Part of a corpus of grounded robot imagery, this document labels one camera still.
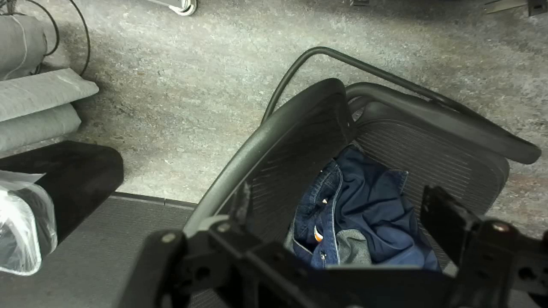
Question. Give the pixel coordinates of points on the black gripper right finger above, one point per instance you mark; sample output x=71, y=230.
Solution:
x=448, y=221

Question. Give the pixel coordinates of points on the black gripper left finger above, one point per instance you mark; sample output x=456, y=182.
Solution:
x=232, y=243

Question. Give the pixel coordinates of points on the blue denim jacket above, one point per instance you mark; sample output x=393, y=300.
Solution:
x=355, y=214

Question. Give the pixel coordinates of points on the black mesh office chair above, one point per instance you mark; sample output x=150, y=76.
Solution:
x=329, y=101

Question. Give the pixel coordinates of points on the black padded block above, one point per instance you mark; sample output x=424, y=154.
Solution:
x=78, y=178

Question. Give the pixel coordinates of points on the clear plastic bag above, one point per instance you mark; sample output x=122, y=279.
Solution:
x=28, y=224

